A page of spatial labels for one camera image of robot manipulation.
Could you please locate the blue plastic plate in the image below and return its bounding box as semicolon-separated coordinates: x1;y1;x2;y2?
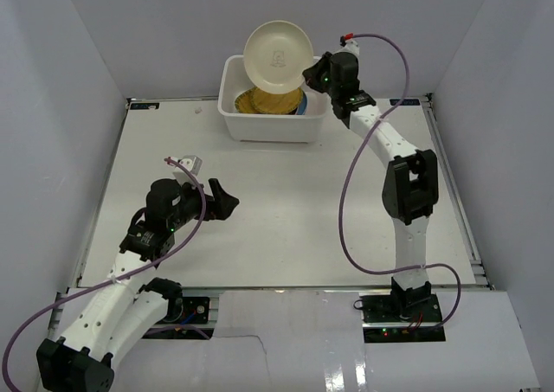
294;92;307;115

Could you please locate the cream round plate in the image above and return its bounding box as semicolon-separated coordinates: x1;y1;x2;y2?
243;20;314;94

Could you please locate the rectangular bamboo woven tray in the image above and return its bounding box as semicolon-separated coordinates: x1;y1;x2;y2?
250;87;303;115

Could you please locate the round bamboo woven plate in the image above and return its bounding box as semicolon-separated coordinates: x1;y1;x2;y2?
235;87;259;114

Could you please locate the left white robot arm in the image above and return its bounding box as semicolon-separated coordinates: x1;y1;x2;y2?
36;178;240;391

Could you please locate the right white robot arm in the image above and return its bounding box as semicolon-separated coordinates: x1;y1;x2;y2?
303;50;439;322

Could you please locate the white plastic bin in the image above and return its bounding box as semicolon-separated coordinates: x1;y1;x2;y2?
217;55;331;143

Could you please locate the right blue table label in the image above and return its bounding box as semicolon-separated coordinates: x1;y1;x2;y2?
389;99;421;106

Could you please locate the blue table label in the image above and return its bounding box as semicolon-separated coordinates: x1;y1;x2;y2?
389;99;421;106
129;102;160;111

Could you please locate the left blue table label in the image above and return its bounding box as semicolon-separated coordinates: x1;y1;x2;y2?
129;102;160;111

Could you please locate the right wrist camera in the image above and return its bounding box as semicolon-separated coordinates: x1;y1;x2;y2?
338;33;359;57

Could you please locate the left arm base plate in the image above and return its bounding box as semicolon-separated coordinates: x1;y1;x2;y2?
143;296;219;340

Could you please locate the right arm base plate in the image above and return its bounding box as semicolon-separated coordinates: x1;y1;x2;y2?
352;294;446;344

